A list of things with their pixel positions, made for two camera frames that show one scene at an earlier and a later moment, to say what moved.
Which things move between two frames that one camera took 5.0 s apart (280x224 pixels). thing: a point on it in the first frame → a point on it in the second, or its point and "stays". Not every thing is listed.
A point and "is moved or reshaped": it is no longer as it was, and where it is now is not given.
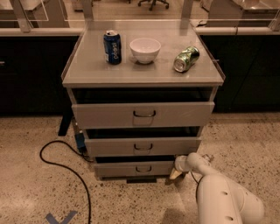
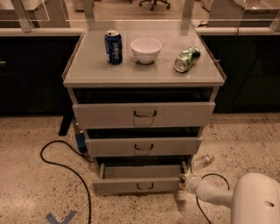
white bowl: [144, 50] stays
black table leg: [66, 119] stays
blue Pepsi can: [112, 44] stays
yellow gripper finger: [174, 174] → [184, 186]
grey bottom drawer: [109, 169] is moved or reshaped
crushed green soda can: [186, 59] stays
